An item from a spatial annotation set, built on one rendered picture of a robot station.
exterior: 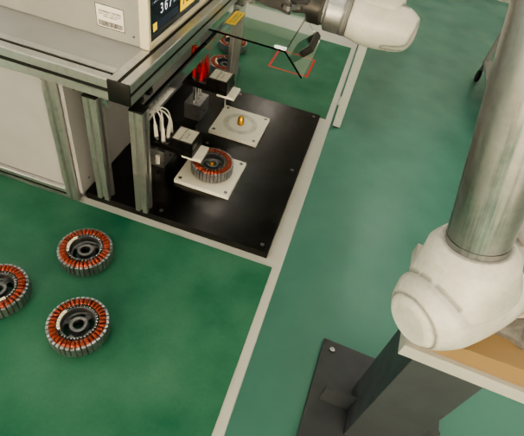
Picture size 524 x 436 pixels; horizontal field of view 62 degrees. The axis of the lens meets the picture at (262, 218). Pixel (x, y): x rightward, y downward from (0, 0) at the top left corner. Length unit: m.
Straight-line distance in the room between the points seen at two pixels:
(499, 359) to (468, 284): 0.33
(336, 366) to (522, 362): 0.87
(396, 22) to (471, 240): 0.53
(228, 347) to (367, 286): 1.24
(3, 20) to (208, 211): 0.58
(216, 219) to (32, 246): 0.41
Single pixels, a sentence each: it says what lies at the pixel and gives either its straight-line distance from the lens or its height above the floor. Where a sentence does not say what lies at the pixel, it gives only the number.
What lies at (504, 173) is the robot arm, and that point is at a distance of 0.67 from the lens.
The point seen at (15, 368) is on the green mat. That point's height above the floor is 0.75.
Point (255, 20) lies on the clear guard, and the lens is 1.30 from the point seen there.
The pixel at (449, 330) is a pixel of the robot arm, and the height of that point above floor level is 0.98.
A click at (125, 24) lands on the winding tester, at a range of 0.98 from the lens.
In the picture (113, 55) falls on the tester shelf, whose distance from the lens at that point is 0.95.
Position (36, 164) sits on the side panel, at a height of 0.81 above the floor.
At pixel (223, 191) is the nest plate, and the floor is 0.78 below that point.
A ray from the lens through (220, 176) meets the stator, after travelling 1.12.
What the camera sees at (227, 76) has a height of 0.92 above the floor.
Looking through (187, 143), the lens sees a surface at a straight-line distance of 1.12.
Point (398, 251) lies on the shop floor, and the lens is 2.26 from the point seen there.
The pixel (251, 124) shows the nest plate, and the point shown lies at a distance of 1.37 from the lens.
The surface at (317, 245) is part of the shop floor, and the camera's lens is 2.12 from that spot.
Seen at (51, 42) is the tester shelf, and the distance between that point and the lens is 1.00.
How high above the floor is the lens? 1.56
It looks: 46 degrees down
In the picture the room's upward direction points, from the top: 13 degrees clockwise
